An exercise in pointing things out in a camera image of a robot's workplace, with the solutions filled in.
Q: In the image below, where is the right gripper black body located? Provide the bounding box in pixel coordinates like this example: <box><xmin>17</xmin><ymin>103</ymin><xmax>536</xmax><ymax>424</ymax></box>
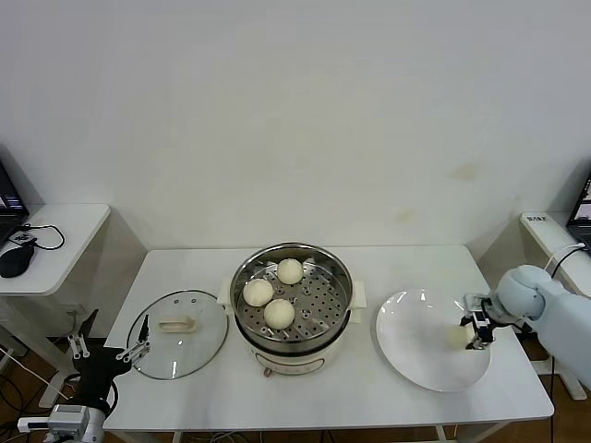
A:
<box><xmin>471</xmin><ymin>297</ymin><xmax>503</xmax><ymax>332</ymax></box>

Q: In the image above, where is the white round plate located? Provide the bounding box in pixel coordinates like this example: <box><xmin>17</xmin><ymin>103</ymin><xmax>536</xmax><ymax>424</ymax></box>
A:
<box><xmin>374</xmin><ymin>288</ymin><xmax>492</xmax><ymax>393</ymax></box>

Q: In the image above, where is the black laptop dark screen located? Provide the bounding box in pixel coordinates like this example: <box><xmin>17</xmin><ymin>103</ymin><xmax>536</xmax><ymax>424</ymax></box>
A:
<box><xmin>565</xmin><ymin>159</ymin><xmax>591</xmax><ymax>255</ymax></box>

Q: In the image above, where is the black computer mouse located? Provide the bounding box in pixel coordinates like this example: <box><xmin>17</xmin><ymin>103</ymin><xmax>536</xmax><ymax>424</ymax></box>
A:
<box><xmin>0</xmin><ymin>244</ymin><xmax>37</xmax><ymax>279</ymax></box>

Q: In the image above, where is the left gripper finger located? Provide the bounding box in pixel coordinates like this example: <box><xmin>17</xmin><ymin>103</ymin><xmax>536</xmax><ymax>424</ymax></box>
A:
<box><xmin>67</xmin><ymin>308</ymin><xmax>100</xmax><ymax>361</ymax></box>
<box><xmin>115</xmin><ymin>314</ymin><xmax>152</xmax><ymax>366</ymax></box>

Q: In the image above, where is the white side table labelled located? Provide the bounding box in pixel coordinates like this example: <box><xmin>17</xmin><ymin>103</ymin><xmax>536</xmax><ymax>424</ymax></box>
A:
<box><xmin>516</xmin><ymin>211</ymin><xmax>591</xmax><ymax>401</ymax></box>

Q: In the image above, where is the stainless steel steamer basket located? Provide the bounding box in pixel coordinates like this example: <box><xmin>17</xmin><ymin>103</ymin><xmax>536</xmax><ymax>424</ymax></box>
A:
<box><xmin>230</xmin><ymin>243</ymin><xmax>355</xmax><ymax>342</ymax></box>

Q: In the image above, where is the glass lid cream handle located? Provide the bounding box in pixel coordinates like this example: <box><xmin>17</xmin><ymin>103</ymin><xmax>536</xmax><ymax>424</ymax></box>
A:
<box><xmin>126</xmin><ymin>289</ymin><xmax>231</xmax><ymax>381</ymax></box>

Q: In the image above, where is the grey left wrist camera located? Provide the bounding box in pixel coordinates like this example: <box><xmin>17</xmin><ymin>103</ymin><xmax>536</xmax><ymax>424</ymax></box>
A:
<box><xmin>17</xmin><ymin>403</ymin><xmax>90</xmax><ymax>436</ymax></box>

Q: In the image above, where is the cream electric cooker base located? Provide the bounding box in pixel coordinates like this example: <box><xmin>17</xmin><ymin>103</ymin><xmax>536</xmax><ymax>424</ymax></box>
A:
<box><xmin>216</xmin><ymin>276</ymin><xmax>368</xmax><ymax>377</ymax></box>

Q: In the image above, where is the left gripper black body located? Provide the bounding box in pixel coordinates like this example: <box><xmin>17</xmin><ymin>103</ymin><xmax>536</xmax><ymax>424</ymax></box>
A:
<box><xmin>73</xmin><ymin>345</ymin><xmax>134</xmax><ymax>410</ymax></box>

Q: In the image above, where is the white cable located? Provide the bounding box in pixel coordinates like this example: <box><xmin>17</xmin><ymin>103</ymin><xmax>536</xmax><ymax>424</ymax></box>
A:
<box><xmin>544</xmin><ymin>243</ymin><xmax>584</xmax><ymax>278</ymax></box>

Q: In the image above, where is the white steamed baozi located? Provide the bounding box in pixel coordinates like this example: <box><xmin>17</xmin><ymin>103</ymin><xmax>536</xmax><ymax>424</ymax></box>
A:
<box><xmin>276</xmin><ymin>257</ymin><xmax>305</xmax><ymax>286</ymax></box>
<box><xmin>443</xmin><ymin>324</ymin><xmax>468</xmax><ymax>352</ymax></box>
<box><xmin>263</xmin><ymin>298</ymin><xmax>296</xmax><ymax>330</ymax></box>
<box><xmin>243</xmin><ymin>278</ymin><xmax>275</xmax><ymax>307</ymax></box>

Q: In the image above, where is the thin black looped cable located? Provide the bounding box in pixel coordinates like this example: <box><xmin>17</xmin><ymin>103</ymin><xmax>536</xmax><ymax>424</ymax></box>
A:
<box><xmin>20</xmin><ymin>222</ymin><xmax>66</xmax><ymax>253</ymax></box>

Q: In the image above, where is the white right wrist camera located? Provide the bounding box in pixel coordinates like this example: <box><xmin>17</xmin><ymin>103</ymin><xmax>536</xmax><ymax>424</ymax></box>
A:
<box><xmin>463</xmin><ymin>293</ymin><xmax>486</xmax><ymax>316</ymax></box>

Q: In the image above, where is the white side table rounded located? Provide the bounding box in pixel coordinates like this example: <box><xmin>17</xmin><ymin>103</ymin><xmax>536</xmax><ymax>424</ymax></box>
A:
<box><xmin>0</xmin><ymin>203</ymin><xmax>112</xmax><ymax>410</ymax></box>

